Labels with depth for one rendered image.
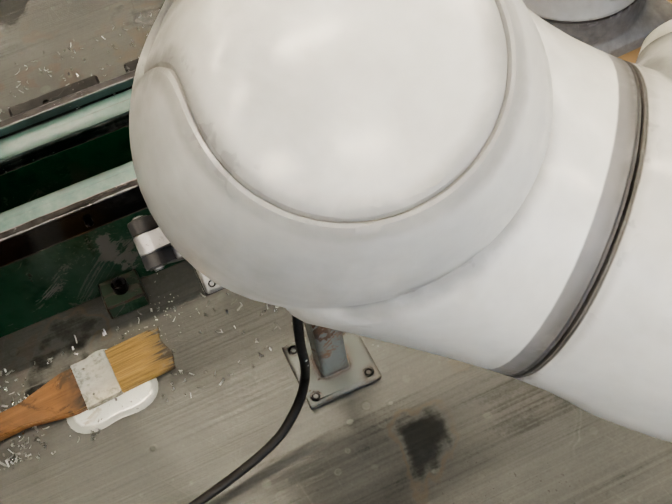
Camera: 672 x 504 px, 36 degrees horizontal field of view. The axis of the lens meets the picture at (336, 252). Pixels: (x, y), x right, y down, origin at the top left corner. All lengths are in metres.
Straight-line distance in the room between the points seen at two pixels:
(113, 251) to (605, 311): 0.75
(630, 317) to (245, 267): 0.10
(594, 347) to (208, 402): 0.68
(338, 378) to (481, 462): 0.15
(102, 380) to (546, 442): 0.40
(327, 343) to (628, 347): 0.61
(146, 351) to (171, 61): 0.75
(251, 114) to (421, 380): 0.72
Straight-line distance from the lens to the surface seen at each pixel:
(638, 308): 0.28
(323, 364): 0.90
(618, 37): 1.09
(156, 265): 0.49
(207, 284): 0.70
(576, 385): 0.30
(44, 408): 0.98
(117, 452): 0.94
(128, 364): 0.97
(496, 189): 0.23
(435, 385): 0.92
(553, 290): 0.27
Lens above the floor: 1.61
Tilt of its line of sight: 54 degrees down
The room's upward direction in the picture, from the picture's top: 10 degrees counter-clockwise
